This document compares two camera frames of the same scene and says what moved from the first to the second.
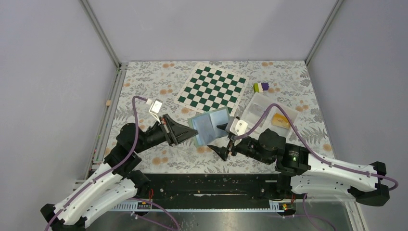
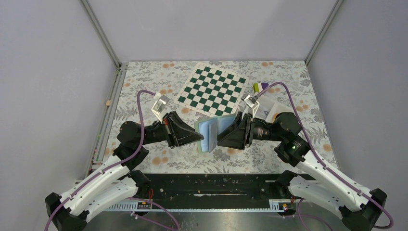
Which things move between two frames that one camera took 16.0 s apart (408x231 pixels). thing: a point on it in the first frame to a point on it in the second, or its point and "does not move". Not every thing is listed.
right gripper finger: [223, 152] to [235, 136]
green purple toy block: [260, 87] does not move
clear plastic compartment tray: [256, 108] does not move
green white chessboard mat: [209, 88] does not move
